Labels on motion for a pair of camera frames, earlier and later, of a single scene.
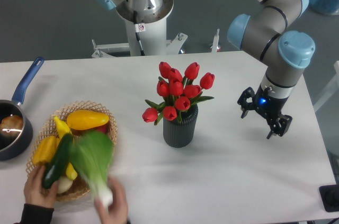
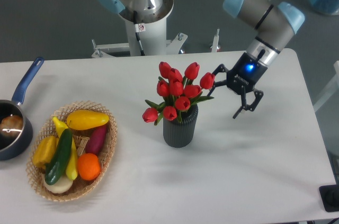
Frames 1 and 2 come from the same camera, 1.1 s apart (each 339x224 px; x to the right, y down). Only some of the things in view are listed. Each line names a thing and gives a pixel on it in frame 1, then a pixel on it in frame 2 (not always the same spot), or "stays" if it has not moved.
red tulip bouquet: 176,93 stays
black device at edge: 329,195 stays
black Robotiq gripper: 270,106 to 242,78
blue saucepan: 16,130 stays
